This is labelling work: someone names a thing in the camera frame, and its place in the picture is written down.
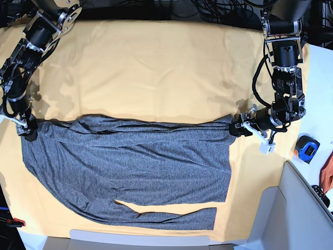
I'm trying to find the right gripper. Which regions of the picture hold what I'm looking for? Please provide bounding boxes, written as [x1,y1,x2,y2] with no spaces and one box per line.
[5,98,37,142]

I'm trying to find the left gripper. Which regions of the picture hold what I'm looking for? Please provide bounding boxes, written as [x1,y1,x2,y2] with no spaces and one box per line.
[228,104,286,138]

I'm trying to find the grey long-sleeve shirt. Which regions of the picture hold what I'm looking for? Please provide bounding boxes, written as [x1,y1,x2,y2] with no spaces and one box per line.
[21,115,235,230]

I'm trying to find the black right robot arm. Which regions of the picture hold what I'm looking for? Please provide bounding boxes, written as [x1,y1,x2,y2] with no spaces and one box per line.
[1,21,253,123]

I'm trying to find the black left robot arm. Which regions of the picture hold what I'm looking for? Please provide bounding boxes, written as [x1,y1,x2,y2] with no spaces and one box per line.
[228,1,311,137]

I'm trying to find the blue black tape measure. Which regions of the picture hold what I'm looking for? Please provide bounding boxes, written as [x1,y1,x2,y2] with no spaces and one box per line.
[294,135,320,164]

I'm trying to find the yellow table cloth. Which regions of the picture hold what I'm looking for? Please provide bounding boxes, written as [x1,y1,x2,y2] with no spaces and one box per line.
[1,20,301,242]

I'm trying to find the red black clamp left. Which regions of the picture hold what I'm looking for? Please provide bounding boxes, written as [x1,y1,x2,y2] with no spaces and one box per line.
[5,218,25,228]

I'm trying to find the white cardboard box right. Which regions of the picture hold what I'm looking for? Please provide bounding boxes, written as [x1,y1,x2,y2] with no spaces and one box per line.
[245,161,332,249]

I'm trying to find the white cardboard box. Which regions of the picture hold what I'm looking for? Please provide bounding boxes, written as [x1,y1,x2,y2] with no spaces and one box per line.
[245,161,332,249]
[38,230,248,249]

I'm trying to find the black studded remote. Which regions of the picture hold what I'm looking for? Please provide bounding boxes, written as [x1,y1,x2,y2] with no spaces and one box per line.
[311,185,330,208]

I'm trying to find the white cardboard box bottom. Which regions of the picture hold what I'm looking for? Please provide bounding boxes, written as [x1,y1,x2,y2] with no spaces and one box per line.
[38,230,248,249]

